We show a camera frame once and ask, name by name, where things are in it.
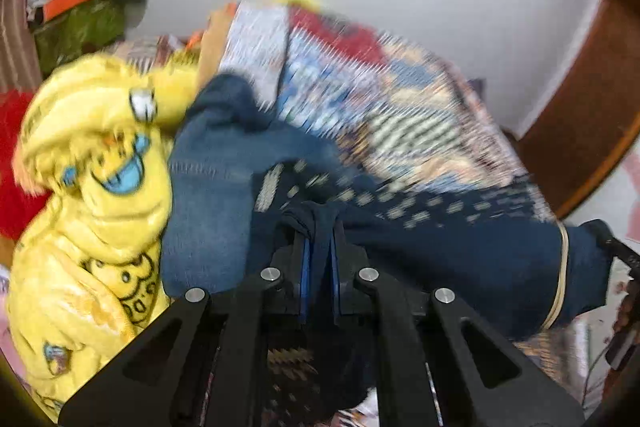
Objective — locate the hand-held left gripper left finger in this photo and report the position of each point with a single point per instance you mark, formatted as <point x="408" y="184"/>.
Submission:
<point x="300" y="287"/>

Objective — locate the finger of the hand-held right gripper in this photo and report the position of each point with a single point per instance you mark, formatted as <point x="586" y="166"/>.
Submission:
<point x="610" y="242"/>

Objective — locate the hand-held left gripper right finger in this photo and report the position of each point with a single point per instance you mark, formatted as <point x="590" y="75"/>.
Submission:
<point x="336" y="287"/>

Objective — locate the navy patterned hooded jacket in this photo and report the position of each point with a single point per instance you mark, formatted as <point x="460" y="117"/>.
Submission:
<point x="440" y="257"/>

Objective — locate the person's right hand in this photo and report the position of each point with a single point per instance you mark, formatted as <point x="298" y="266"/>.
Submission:
<point x="629" y="307"/>

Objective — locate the blue jeans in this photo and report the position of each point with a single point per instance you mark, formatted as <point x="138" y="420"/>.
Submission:
<point x="210" y="207"/>

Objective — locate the brown wooden door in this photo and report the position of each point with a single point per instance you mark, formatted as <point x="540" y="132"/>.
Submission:
<point x="590" y="82"/>

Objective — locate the patchwork printed blanket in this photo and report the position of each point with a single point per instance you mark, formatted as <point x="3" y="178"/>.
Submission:
<point x="400" y="107"/>

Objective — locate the yellow fleece garment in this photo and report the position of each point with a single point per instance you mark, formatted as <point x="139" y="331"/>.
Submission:
<point x="90" y="217"/>

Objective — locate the tan orange pillow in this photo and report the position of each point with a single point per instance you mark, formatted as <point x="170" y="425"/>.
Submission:
<point x="215" y="47"/>

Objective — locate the striped cloth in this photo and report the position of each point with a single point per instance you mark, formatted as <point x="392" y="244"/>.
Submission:
<point x="155" y="49"/>

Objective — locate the red fluffy garment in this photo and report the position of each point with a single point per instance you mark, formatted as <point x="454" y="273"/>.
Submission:
<point x="15" y="157"/>

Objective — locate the green patterned cloth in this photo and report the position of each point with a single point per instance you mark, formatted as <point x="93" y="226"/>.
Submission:
<point x="80" y="37"/>

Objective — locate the brown striped curtain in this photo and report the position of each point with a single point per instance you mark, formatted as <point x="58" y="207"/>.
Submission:
<point x="17" y="32"/>

